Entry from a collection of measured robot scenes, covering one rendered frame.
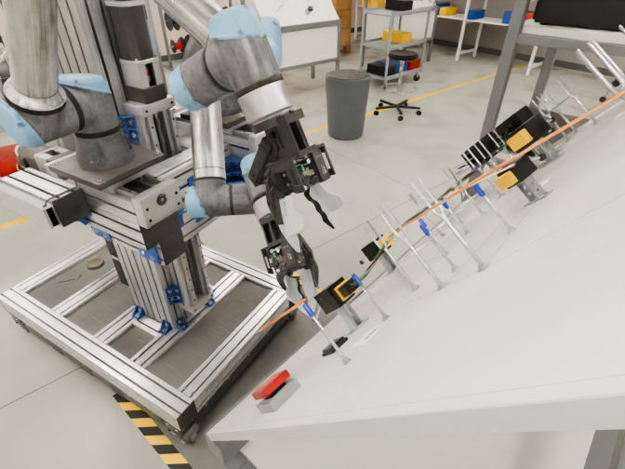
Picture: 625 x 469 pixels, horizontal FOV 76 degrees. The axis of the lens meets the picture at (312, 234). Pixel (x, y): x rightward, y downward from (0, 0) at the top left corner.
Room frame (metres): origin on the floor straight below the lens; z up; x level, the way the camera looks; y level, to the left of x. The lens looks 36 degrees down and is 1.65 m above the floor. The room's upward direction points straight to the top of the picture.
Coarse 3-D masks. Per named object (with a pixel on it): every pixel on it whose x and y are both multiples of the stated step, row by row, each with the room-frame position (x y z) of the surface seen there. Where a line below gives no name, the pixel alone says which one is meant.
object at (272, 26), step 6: (264, 18) 1.08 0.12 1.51; (270, 18) 1.09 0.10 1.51; (264, 24) 1.06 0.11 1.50; (270, 24) 1.06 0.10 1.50; (276, 24) 1.08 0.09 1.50; (264, 30) 1.05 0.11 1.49; (270, 30) 1.05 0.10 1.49; (276, 30) 1.06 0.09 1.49; (270, 36) 1.04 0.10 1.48; (276, 36) 1.05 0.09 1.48; (276, 42) 1.04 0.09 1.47; (282, 48) 1.14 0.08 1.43; (282, 54) 1.12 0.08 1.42; (282, 60) 1.10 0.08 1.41
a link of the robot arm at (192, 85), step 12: (204, 48) 0.64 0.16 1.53; (192, 60) 0.64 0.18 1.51; (204, 60) 0.62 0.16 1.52; (180, 72) 0.65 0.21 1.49; (192, 72) 0.63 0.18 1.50; (204, 72) 0.62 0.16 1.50; (180, 84) 0.64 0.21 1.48; (192, 84) 0.63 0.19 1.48; (204, 84) 0.62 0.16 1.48; (216, 84) 0.61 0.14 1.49; (180, 96) 0.65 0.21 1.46; (192, 96) 0.64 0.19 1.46; (204, 96) 0.63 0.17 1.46; (216, 96) 0.63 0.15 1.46; (228, 96) 0.68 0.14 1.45; (192, 108) 0.66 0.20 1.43
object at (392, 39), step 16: (400, 0) 6.07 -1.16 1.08; (416, 0) 6.60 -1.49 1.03; (384, 16) 5.79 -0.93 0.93; (400, 16) 6.61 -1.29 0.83; (384, 32) 6.24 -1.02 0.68; (400, 32) 6.15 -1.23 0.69; (384, 48) 5.75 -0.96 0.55; (368, 64) 6.02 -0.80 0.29; (384, 64) 5.98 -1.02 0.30; (416, 64) 6.25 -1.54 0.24; (384, 80) 5.71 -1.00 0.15; (416, 80) 6.25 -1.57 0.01
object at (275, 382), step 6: (282, 372) 0.36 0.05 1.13; (270, 378) 0.37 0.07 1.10; (276, 378) 0.35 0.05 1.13; (282, 378) 0.35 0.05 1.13; (264, 384) 0.35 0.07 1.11; (270, 384) 0.34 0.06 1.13; (276, 384) 0.34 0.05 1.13; (282, 384) 0.35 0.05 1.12; (258, 390) 0.35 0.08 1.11; (264, 390) 0.33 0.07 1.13; (270, 390) 0.33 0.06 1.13; (276, 390) 0.34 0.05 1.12; (258, 396) 0.34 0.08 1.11; (264, 396) 0.33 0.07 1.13; (270, 396) 0.33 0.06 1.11
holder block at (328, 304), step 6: (336, 282) 0.51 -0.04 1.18; (324, 288) 0.54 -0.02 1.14; (330, 288) 0.50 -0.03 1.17; (318, 294) 0.51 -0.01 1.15; (324, 294) 0.50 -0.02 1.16; (330, 294) 0.49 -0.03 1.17; (354, 294) 0.51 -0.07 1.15; (318, 300) 0.51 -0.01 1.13; (324, 300) 0.50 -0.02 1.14; (330, 300) 0.49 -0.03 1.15; (336, 300) 0.49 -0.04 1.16; (348, 300) 0.49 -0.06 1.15; (324, 306) 0.50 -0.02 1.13; (330, 306) 0.49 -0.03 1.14; (336, 306) 0.48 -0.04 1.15; (330, 312) 0.49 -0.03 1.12
